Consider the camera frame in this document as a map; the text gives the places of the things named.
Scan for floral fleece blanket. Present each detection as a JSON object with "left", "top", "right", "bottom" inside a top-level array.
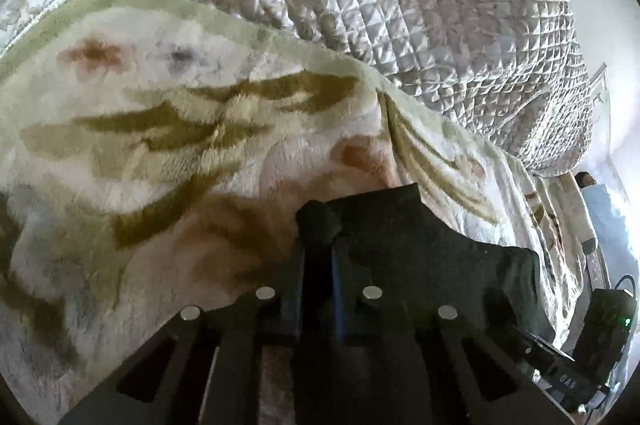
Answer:
[{"left": 0, "top": 0, "right": 588, "bottom": 425}]

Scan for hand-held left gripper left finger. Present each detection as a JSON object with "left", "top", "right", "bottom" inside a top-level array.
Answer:
[{"left": 59, "top": 237, "right": 307, "bottom": 425}]

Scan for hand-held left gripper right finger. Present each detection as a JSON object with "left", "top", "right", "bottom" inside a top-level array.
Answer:
[{"left": 330, "top": 245, "right": 577, "bottom": 425}]

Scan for black cable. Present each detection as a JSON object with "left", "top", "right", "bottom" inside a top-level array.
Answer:
[{"left": 614, "top": 274, "right": 640, "bottom": 297}]

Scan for quilted satin bedspread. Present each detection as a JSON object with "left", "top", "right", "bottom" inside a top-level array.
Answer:
[{"left": 0, "top": 0, "right": 595, "bottom": 178}]

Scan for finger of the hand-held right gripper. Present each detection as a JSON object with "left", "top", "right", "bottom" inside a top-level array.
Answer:
[{"left": 511, "top": 326, "right": 576, "bottom": 362}]

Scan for black pants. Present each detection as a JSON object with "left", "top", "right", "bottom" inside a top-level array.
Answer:
[{"left": 295, "top": 184, "right": 557, "bottom": 348}]

